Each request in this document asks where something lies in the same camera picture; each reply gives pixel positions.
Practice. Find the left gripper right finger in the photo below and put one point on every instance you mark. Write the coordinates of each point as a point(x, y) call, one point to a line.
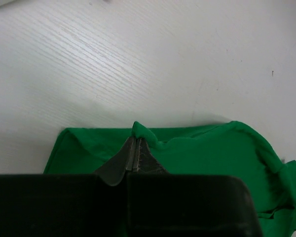
point(160, 204)

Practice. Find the green t shirt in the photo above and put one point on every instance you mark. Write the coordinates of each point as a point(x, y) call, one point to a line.
point(231, 148)

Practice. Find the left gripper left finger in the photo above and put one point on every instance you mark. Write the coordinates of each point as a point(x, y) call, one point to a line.
point(66, 205)

